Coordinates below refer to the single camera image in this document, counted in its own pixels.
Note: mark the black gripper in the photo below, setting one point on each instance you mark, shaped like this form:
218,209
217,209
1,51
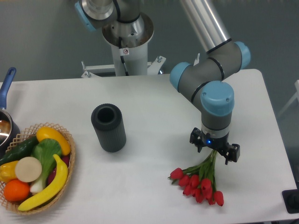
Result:
231,153

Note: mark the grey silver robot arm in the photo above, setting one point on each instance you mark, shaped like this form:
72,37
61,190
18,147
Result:
201,83

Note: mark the red tulip bouquet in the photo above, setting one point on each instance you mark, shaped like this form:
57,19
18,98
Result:
199,181

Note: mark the black device at table edge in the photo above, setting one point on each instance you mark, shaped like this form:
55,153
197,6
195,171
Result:
291,200

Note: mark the dark grey ribbed vase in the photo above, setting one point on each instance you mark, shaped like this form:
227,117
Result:
108,124

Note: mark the dark red vegetable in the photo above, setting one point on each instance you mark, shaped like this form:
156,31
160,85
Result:
66,160

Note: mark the green bok choy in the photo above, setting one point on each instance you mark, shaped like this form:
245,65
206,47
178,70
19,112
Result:
44,152

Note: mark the yellow banana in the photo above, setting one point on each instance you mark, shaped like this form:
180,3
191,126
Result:
51,190

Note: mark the beige round disc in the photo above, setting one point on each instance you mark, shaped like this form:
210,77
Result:
28,169

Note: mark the green cucumber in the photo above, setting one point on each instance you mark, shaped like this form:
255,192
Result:
20,151

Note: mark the woven wicker basket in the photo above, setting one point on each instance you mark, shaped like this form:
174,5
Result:
70,152

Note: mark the orange fruit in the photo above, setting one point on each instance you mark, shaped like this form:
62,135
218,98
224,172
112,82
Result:
16,190

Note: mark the yellow bell pepper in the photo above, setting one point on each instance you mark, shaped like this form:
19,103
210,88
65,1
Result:
7,171

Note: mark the white frame at right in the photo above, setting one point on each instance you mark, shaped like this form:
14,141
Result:
295,97

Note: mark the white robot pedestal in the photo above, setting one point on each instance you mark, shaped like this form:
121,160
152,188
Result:
129,47

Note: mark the blue handled saucepan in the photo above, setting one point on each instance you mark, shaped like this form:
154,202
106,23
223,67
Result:
8,129

